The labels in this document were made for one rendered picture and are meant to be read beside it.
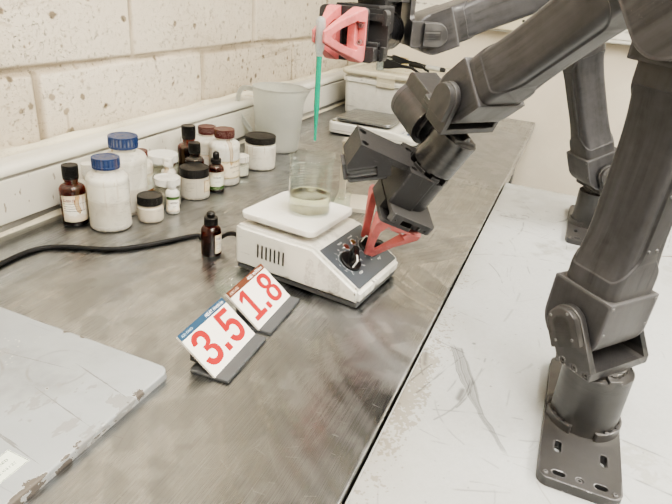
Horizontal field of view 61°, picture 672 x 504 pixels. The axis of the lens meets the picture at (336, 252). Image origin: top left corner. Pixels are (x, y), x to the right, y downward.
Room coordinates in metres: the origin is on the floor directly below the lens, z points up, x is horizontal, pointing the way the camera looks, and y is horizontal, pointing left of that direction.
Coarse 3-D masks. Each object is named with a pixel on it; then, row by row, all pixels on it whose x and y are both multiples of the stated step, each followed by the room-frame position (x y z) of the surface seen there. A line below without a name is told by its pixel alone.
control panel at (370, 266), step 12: (360, 228) 0.76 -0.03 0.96; (336, 240) 0.71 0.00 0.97; (348, 240) 0.72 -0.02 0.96; (324, 252) 0.67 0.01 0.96; (336, 252) 0.68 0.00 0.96; (360, 252) 0.71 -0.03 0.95; (384, 252) 0.74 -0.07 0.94; (336, 264) 0.66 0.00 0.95; (372, 264) 0.70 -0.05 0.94; (384, 264) 0.72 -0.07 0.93; (348, 276) 0.65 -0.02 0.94; (360, 276) 0.67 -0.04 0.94; (372, 276) 0.68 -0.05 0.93; (360, 288) 0.64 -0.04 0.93
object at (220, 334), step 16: (224, 304) 0.56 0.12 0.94; (208, 320) 0.53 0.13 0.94; (224, 320) 0.54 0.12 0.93; (240, 320) 0.56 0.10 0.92; (192, 336) 0.50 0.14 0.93; (208, 336) 0.51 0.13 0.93; (224, 336) 0.52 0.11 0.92; (240, 336) 0.54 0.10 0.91; (208, 352) 0.49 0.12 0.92; (224, 352) 0.51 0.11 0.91
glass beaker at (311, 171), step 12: (300, 156) 0.77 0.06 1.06; (312, 156) 0.78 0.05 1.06; (324, 156) 0.78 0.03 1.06; (300, 168) 0.73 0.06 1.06; (312, 168) 0.72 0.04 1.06; (324, 168) 0.73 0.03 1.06; (300, 180) 0.73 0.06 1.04; (312, 180) 0.72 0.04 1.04; (324, 180) 0.73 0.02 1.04; (300, 192) 0.73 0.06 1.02; (312, 192) 0.72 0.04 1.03; (324, 192) 0.73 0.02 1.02; (288, 204) 0.74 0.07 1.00; (300, 204) 0.72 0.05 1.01; (312, 204) 0.72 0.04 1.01; (324, 204) 0.73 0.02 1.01; (300, 216) 0.73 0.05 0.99; (312, 216) 0.72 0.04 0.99
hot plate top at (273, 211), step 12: (288, 192) 0.82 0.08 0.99; (264, 204) 0.76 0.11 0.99; (276, 204) 0.77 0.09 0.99; (336, 204) 0.79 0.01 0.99; (252, 216) 0.72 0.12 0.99; (264, 216) 0.72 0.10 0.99; (276, 216) 0.72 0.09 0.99; (288, 216) 0.72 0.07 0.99; (324, 216) 0.74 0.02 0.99; (336, 216) 0.74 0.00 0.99; (348, 216) 0.76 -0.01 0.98; (288, 228) 0.69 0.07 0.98; (300, 228) 0.69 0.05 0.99; (312, 228) 0.69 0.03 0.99; (324, 228) 0.70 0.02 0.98
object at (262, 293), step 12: (264, 276) 0.65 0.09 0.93; (252, 288) 0.62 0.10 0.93; (264, 288) 0.63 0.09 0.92; (276, 288) 0.65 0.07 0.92; (240, 300) 0.59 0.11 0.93; (252, 300) 0.60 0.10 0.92; (264, 300) 0.61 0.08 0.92; (276, 300) 0.63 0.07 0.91; (252, 312) 0.58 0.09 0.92; (264, 312) 0.60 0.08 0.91
